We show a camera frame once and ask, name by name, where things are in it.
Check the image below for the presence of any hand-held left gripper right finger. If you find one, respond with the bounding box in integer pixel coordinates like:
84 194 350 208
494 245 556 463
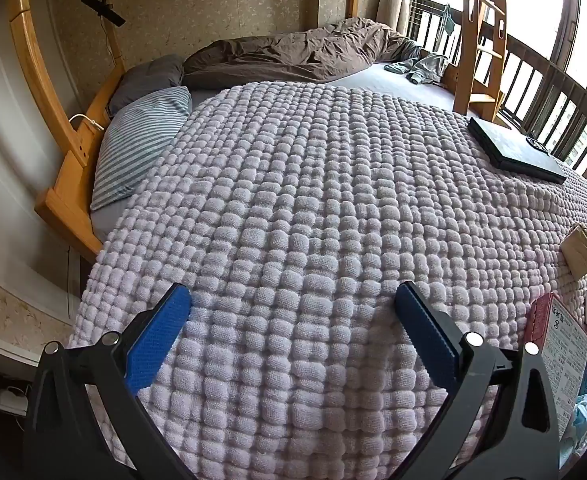
393 281 561 480

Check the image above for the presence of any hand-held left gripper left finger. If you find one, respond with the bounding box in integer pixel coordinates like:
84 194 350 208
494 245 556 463
22 282 194 480

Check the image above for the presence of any yellow tissue pack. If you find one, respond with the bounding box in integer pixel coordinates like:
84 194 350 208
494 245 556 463
560 222 587 277

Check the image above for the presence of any dark red medicine box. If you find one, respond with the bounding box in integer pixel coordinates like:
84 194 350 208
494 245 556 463
523 292 587 438

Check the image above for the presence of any blue face mask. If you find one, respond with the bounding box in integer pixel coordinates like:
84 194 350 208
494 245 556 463
558 392 587 461

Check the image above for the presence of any lilac knitted blanket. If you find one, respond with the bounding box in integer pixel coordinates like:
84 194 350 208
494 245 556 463
68 82 587 480

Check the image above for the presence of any striped pillow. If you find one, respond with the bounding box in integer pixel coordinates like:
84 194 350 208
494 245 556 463
90 86 193 212

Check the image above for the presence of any black flat box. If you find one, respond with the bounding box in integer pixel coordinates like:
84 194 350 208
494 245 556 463
468 116 568 185

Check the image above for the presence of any grey pillow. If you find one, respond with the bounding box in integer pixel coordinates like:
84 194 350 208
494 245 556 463
107 53 186 116

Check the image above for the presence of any grey-green garment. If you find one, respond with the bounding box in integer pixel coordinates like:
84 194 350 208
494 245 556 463
384 52 451 86

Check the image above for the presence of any dark window railing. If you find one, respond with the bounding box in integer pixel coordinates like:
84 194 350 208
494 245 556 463
408 0 587 171

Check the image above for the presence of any wooden bed ladder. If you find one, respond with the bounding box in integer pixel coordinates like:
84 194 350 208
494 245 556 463
453 0 509 123

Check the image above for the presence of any brown duvet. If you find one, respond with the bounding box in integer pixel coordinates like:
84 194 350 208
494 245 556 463
182 17 424 86

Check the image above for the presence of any wooden bunk bed frame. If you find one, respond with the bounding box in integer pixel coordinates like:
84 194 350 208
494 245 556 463
6 0 371 263

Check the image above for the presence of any white cable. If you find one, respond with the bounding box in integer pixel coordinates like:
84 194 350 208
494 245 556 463
68 112 105 131

